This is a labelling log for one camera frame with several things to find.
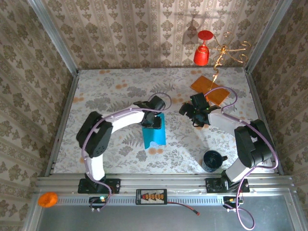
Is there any aluminium corner post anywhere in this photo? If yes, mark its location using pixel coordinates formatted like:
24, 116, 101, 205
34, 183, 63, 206
245, 0, 293, 70
27, 0, 79, 75

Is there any blue paper sheet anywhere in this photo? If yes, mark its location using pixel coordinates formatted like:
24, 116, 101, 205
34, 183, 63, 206
141, 113, 167, 150

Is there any gold wire glass rack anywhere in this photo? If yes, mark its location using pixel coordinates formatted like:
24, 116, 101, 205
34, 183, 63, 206
211, 31, 252, 91

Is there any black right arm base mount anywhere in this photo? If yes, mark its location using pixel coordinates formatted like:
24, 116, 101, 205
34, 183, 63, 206
205, 177, 250, 193

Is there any dark blue mug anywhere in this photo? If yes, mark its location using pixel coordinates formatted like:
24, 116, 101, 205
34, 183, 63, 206
201, 150, 228, 173

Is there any grey metal base plate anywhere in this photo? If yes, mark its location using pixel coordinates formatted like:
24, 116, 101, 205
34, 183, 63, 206
24, 193, 306, 231

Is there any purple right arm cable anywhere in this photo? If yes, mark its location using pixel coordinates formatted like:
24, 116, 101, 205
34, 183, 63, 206
205, 86, 280, 231

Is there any small left controller board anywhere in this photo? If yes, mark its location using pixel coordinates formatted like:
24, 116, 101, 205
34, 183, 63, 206
89, 196, 108, 213

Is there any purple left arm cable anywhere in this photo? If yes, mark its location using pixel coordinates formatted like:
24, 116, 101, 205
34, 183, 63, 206
81, 92, 172, 212

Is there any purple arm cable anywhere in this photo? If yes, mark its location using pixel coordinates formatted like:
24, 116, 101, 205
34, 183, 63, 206
205, 86, 280, 231
81, 92, 172, 212

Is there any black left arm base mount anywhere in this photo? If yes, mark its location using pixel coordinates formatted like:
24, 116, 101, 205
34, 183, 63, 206
77, 178, 121, 194

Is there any aluminium table side rail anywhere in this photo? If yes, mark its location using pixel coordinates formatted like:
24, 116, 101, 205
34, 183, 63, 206
244, 68, 284, 175
45, 72, 80, 176

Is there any small right controller board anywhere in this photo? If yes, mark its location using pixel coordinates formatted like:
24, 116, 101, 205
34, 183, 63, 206
223, 195, 244, 213

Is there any orange crumpled ball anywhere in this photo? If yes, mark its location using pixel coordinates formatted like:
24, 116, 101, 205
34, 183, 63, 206
38, 192, 59, 208

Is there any small controller board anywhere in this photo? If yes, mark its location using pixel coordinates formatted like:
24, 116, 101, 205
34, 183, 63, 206
89, 196, 108, 213
223, 195, 244, 213

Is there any aluminium frame cross rail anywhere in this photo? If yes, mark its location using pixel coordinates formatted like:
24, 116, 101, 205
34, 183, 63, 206
35, 175, 295, 193

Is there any slotted grey cable duct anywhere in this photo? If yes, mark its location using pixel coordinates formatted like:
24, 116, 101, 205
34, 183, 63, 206
57, 195, 224, 205

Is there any black power distribution board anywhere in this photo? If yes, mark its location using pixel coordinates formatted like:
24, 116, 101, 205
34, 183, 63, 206
135, 189, 167, 205

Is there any thin red cable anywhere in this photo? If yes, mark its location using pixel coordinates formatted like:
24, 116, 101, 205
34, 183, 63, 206
167, 201, 201, 216

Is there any orange wooden base board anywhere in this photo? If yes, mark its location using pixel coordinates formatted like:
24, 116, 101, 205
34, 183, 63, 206
190, 76, 231, 106

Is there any floral patterned table cover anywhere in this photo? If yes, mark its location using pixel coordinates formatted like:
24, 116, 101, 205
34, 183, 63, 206
53, 67, 275, 174

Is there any red wine glass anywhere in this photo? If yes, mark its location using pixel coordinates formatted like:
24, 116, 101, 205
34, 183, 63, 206
193, 30, 214, 66

